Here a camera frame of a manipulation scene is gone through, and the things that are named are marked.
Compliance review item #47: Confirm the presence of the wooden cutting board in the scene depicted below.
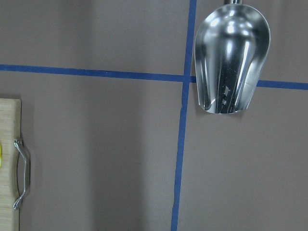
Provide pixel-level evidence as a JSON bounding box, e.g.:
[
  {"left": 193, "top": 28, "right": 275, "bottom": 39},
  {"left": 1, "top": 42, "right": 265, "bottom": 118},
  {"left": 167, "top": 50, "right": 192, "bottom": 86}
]
[{"left": 0, "top": 98, "right": 21, "bottom": 231}]

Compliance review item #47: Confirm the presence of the lemon slice on board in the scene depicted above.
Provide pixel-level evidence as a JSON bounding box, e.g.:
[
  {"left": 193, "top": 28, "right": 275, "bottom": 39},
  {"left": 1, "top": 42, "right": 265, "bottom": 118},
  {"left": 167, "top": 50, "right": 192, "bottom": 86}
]
[{"left": 0, "top": 145, "right": 3, "bottom": 168}]

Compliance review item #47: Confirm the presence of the shiny metal scoop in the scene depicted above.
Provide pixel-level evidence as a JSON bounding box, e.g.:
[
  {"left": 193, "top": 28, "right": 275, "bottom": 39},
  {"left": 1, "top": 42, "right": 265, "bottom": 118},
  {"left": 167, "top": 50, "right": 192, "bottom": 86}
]
[{"left": 194, "top": 0, "right": 271, "bottom": 115}]

